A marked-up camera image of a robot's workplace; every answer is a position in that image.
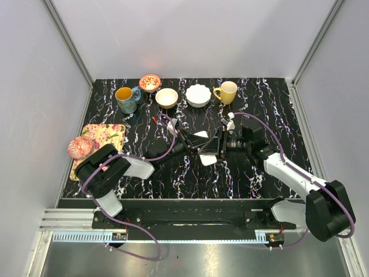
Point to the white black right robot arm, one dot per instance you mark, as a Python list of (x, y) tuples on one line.
[(325, 209)]

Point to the cream round bowl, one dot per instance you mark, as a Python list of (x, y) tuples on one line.
[(166, 98)]

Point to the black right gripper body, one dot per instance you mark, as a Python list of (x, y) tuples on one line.
[(229, 144)]

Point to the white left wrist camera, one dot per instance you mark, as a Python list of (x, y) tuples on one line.
[(172, 125)]

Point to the yellow mug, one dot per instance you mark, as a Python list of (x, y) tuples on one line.
[(226, 92)]

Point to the red patterned bowl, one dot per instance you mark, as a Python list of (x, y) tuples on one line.
[(80, 147)]

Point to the white scalloped bowl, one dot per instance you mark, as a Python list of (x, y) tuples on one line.
[(198, 95)]

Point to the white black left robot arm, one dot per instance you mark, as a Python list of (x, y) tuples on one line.
[(99, 174)]

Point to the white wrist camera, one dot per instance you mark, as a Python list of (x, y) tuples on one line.
[(228, 122), (172, 125)]

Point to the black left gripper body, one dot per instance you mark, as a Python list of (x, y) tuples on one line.
[(183, 143)]

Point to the floral wooden tray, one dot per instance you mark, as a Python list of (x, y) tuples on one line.
[(101, 134)]

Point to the blue floral mug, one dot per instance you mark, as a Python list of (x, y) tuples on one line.
[(127, 99)]

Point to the white red remote control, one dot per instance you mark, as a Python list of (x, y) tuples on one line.
[(206, 160)]

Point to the orange patterned small bowl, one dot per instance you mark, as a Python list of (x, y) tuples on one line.
[(150, 83)]

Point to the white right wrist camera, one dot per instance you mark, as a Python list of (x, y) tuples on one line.
[(228, 122)]

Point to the aluminium frame post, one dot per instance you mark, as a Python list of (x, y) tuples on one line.
[(60, 26)]

